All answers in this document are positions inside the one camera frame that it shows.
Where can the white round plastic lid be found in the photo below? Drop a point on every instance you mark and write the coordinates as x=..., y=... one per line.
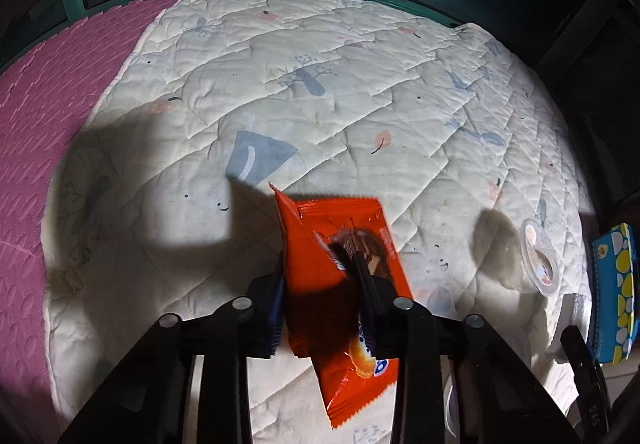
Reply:
x=450, y=408

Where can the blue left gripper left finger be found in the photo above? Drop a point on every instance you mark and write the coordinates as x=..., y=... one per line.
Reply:
x=276, y=313

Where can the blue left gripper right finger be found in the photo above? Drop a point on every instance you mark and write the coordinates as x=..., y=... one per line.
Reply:
x=368, y=301

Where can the orange Ovaltine snack wrapper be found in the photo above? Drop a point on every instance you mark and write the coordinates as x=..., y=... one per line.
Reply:
x=321, y=310

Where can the white quilted mattress pad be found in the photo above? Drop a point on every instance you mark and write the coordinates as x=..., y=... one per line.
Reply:
x=164, y=200

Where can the pink foam floor mat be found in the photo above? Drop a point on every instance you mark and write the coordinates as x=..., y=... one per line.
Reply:
x=46, y=96

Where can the small clear jelly cup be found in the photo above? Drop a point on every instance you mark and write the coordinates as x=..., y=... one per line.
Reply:
x=540, y=270

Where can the blue yellow tissue box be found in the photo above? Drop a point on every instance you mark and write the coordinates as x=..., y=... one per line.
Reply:
x=616, y=294

